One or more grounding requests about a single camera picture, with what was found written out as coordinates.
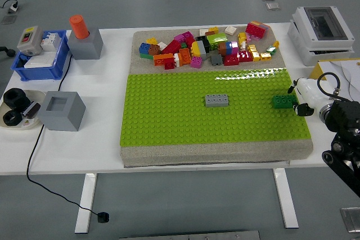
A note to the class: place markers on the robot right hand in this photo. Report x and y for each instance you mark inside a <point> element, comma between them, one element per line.
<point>309,94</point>

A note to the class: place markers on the long red brick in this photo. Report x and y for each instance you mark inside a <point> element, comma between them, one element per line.
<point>171,47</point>

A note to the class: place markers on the flat brown brick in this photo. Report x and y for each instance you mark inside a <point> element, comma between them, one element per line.
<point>211,33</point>

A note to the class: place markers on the light grey brick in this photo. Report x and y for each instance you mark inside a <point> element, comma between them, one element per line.
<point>201,48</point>

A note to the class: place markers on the white tray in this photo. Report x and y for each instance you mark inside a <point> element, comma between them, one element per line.
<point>31,124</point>

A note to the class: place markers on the large red brick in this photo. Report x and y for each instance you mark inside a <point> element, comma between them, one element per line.
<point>254,29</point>

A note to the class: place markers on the grey-brown mat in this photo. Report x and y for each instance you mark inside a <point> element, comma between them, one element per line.
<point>197,154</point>

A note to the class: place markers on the yellow and white brick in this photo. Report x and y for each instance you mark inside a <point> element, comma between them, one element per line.
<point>243,45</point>

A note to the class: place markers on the small black nut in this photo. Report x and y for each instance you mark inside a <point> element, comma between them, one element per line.
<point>5,119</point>

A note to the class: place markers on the dark green building brick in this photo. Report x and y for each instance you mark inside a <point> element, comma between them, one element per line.
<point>282,101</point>

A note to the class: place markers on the grey floor plate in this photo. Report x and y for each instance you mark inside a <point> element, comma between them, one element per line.
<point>8,19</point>

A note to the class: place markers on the orange blue layered brick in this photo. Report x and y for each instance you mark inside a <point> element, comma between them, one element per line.
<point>265,27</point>

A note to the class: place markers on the small black brick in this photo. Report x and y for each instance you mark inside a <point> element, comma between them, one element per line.
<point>200,38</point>

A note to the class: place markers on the large black nut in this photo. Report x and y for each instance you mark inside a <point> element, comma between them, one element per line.
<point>8,102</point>

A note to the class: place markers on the white table leg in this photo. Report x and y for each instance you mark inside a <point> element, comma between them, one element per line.
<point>287,198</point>
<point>85,203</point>

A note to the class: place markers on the small brown device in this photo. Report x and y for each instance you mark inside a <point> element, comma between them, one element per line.
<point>33,110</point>

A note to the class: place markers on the white electrical enclosure box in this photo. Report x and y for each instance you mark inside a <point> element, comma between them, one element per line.
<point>320,43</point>

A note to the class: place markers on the magenta square brick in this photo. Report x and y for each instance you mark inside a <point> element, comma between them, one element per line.
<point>196,62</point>

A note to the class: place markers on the orange cylinder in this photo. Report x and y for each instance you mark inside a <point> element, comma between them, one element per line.
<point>78,26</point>

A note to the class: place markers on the narrow blue brick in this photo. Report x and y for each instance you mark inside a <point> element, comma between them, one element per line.
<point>227,48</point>

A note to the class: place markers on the white circuit breaker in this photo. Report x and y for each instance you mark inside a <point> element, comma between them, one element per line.
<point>51,41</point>

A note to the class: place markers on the green studded baseplate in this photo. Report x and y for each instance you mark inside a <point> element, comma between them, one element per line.
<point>168,110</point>

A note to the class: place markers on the narrow pink brick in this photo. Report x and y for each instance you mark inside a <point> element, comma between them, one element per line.
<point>234,47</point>

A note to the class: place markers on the grey switch box red button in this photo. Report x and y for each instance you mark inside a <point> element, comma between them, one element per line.
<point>29,40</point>

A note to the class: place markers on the yellow cardboard box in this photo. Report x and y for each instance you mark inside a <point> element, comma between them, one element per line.
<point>348,68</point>

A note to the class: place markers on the small yellow brick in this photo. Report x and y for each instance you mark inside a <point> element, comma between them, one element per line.
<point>256,56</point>
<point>252,48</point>
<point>213,29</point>
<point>265,56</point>
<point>242,37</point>
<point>151,41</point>
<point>276,44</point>

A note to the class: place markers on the grey block holding cylinder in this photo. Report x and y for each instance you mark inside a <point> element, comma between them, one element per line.
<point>87,47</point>

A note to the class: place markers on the small red brick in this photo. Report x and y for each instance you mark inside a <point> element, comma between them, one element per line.
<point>169,66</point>

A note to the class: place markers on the metal floor hatch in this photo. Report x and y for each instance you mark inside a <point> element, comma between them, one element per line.
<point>351,220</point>

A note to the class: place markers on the white tile brick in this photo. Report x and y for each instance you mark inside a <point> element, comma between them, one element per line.
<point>204,32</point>
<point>230,30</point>

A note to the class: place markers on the narrow white brick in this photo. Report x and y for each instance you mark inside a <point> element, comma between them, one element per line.
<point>177,60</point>

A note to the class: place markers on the blue square brick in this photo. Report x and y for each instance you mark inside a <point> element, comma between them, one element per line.
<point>144,48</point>

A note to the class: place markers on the small dark grey brick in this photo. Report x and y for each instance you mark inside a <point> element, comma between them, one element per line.
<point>217,60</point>

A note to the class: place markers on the long orange brick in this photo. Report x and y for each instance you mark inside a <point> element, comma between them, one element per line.
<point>161,60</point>

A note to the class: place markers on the lime green brick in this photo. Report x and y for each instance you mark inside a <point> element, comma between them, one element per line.
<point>217,38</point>

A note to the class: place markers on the grey cube with square hole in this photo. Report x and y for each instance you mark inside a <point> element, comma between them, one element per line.
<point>62,116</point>

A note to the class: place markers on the grey long building brick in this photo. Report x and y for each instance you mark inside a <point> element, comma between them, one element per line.
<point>216,100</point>

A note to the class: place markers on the white switch plate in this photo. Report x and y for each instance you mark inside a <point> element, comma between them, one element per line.
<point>39,60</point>

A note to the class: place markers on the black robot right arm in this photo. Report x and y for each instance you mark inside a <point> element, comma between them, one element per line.
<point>343,116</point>

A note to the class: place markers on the white floor socket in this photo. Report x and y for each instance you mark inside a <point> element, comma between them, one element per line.
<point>13,6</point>

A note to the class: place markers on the small green white brick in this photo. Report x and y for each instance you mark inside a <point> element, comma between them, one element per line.
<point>271,49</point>

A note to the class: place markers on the flat green brick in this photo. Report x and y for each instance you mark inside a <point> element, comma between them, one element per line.
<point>146,56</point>

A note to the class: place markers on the rounded yellow brick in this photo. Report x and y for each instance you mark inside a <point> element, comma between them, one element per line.
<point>195,49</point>

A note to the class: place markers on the blue plastic bin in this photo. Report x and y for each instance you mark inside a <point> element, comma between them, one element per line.
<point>42,74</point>

